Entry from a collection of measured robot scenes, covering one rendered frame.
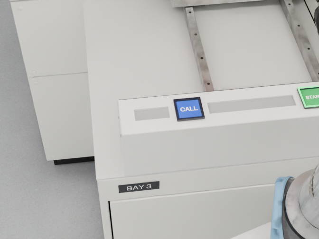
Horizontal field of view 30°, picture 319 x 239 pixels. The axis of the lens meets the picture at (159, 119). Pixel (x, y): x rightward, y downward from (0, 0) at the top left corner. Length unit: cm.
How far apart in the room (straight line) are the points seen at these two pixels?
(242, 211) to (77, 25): 73
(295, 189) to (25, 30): 111
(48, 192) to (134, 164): 105
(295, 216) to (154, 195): 53
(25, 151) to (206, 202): 115
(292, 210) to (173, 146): 40
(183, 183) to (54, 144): 93
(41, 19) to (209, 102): 70
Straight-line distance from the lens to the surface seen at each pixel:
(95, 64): 150
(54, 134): 213
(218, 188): 137
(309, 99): 125
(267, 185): 140
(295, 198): 88
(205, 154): 125
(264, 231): 122
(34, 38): 181
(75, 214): 220
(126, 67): 149
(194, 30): 155
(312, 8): 168
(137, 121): 118
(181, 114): 119
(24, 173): 233
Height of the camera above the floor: 186
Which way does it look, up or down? 49 degrees down
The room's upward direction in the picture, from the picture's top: 1 degrees clockwise
